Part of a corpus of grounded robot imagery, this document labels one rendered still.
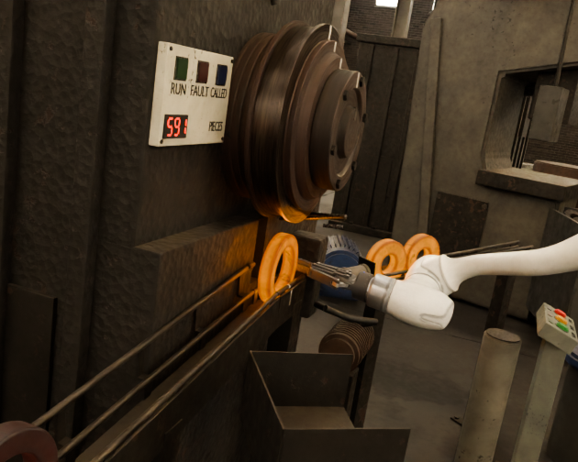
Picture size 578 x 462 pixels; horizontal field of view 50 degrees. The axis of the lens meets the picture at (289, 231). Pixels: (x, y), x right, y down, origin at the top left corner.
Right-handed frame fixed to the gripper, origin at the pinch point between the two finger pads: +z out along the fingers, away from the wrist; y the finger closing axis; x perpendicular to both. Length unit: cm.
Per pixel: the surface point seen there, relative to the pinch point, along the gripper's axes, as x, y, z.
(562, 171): 16, 461, -87
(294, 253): 4.0, -5.0, 0.4
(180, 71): 44, -53, 15
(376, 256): 0.3, 32.4, -14.4
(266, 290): -2.8, -18.7, 0.8
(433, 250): 3, 53, -29
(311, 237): 5.4, 10.1, 1.1
